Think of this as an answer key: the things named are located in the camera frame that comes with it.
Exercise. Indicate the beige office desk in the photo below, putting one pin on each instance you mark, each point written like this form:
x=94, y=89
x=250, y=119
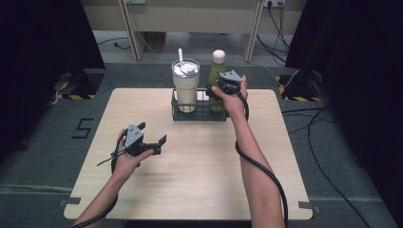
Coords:
x=196, y=19

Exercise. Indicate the white tumbler with straw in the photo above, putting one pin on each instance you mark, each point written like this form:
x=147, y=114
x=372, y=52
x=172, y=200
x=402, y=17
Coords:
x=186, y=88

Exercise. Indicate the person's right hand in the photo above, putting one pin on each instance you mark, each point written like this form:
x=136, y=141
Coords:
x=233, y=103

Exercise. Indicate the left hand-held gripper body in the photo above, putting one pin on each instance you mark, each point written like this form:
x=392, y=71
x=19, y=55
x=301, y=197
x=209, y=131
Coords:
x=134, y=139

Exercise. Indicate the person's left hand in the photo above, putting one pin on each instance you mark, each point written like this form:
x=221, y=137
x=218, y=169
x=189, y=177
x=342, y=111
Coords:
x=128, y=164

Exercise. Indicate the dark curtain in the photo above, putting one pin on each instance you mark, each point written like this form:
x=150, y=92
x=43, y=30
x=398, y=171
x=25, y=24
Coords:
x=38, y=69
x=358, y=95

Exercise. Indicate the white wall power socket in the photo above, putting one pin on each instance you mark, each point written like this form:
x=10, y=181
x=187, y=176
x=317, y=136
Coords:
x=135, y=1
x=274, y=3

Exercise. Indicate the stand base with hazard tape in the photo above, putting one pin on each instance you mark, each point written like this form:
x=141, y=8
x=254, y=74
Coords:
x=299, y=88
x=83, y=84

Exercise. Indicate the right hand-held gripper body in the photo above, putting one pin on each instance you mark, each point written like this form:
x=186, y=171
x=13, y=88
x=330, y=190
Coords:
x=230, y=79

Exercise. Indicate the grey tape piece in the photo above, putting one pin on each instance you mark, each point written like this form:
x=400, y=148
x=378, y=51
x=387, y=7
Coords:
x=71, y=201
x=309, y=205

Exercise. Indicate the green bottle with white cap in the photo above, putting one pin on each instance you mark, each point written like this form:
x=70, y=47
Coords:
x=217, y=71

